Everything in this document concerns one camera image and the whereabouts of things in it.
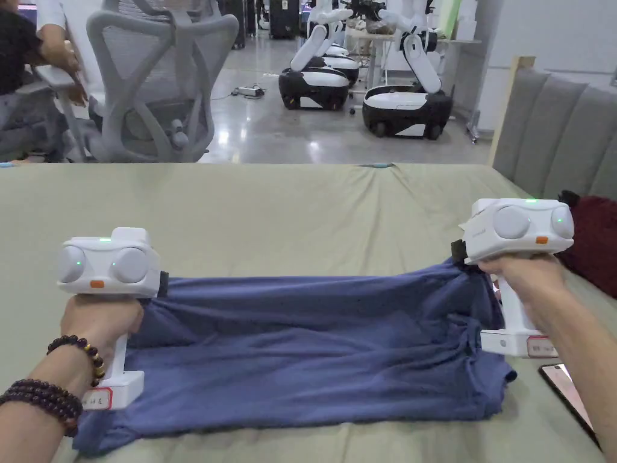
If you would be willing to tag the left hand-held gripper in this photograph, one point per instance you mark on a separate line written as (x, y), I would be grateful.
(108, 267)

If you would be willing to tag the person's left forearm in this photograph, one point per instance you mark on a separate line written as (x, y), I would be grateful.
(38, 410)

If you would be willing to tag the white power strip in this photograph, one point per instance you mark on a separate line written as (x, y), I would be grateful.
(248, 90)

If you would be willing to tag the person's right forearm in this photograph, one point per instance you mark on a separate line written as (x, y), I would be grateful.
(573, 366)

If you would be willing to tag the person's right hand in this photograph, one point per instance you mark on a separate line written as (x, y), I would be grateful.
(530, 279)

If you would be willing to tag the white and black wheeled robot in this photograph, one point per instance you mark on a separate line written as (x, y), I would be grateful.
(344, 65)
(407, 108)
(315, 84)

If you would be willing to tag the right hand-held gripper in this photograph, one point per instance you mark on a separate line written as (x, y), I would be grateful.
(518, 226)

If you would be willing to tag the grey padded headboard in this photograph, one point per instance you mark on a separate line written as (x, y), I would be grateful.
(559, 130)

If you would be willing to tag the person's left hand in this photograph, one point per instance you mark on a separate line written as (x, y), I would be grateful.
(99, 318)

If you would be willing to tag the black phone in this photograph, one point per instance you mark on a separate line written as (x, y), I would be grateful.
(561, 386)

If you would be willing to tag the black case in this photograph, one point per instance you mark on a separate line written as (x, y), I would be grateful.
(283, 19)

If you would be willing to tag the bed with pale green sheet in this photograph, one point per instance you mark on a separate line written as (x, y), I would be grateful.
(299, 222)

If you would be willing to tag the dark blue shirt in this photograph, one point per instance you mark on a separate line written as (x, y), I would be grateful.
(299, 357)

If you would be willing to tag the dark red cloth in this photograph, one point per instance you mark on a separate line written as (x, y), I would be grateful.
(595, 246)

